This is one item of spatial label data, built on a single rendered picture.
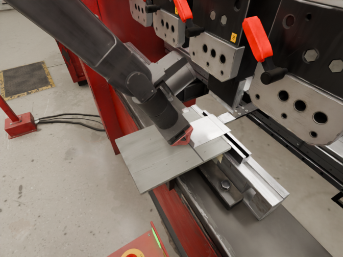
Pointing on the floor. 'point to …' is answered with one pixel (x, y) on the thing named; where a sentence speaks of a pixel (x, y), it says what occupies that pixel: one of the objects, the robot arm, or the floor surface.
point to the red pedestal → (17, 122)
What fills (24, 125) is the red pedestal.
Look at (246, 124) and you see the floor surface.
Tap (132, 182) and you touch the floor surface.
